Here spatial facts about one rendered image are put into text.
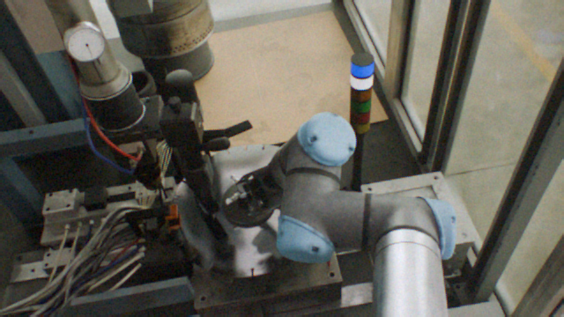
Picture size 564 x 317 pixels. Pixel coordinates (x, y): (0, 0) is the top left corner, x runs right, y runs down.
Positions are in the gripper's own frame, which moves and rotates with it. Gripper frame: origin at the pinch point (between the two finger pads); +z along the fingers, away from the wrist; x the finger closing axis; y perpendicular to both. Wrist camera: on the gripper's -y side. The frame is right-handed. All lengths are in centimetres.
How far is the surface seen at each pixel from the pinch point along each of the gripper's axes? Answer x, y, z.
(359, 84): -11.6, -24.0, -13.7
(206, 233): 0.8, 11.2, 6.5
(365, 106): -8.2, -26.4, -8.9
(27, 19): -33, 30, -23
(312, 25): -56, -67, 44
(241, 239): 5.0, 6.3, 3.0
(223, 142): -8.2, 10.5, -20.4
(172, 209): -6.9, 14.7, 9.4
